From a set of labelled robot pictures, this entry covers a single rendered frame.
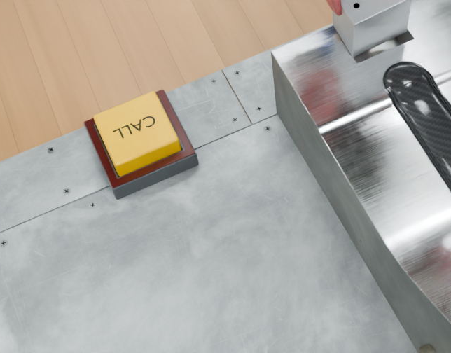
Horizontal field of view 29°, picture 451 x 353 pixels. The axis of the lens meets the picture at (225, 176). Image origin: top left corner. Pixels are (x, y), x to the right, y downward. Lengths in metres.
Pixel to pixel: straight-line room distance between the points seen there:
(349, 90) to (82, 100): 0.27
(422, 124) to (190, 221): 0.21
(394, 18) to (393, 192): 0.14
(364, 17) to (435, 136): 0.11
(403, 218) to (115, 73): 0.34
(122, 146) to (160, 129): 0.04
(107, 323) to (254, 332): 0.12
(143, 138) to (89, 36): 0.17
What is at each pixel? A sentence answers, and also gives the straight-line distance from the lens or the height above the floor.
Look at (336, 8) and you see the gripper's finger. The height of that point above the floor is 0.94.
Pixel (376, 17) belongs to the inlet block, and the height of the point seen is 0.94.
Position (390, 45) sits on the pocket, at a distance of 0.77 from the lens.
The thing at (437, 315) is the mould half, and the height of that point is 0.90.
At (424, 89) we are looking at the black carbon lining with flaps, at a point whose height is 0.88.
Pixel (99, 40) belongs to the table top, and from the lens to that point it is 0.89.
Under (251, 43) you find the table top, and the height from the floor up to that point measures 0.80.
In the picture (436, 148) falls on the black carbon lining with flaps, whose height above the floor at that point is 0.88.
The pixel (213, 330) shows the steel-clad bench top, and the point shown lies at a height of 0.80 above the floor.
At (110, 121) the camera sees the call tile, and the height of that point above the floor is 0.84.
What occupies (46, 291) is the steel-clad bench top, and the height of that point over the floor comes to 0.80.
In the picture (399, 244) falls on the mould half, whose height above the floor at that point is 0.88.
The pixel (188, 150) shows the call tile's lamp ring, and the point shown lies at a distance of 0.77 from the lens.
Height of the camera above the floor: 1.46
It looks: 59 degrees down
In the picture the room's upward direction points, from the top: 12 degrees counter-clockwise
